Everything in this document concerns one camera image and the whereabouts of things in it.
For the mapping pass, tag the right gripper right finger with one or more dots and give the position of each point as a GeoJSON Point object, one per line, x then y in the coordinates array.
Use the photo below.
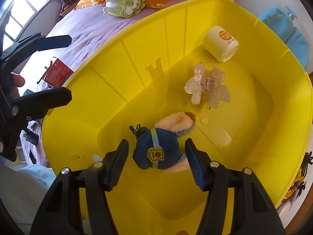
{"type": "Point", "coordinates": [253, 210]}

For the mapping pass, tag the blue plush toy keychain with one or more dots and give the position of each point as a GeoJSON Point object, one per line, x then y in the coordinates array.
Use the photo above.
{"type": "Point", "coordinates": [158, 147]}

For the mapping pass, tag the person's left hand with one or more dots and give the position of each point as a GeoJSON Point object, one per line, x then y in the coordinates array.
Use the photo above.
{"type": "Point", "coordinates": [18, 81]}

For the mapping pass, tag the green cabbage plush toy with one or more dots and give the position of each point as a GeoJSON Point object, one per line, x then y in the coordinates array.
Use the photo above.
{"type": "Point", "coordinates": [123, 8]}

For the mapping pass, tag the yellow plastic bin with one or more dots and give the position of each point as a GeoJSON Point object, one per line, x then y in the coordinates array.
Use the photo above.
{"type": "Point", "coordinates": [139, 76]}

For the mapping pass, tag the purple bed sheet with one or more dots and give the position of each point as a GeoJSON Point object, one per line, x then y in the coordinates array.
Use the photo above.
{"type": "Point", "coordinates": [89, 29]}

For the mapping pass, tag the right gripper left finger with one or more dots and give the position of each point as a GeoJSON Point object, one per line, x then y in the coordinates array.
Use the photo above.
{"type": "Point", "coordinates": [60, 212]}

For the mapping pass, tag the blue office chair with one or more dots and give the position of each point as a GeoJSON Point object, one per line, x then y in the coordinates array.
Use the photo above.
{"type": "Point", "coordinates": [281, 23]}

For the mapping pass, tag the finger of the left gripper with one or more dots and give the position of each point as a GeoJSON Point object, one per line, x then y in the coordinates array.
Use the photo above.
{"type": "Point", "coordinates": [34, 46]}
{"type": "Point", "coordinates": [35, 106]}

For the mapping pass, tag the red paper box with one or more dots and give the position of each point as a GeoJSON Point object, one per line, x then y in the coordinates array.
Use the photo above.
{"type": "Point", "coordinates": [57, 74]}

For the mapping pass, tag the window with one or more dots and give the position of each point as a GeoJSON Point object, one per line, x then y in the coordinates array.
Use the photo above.
{"type": "Point", "coordinates": [22, 12]}

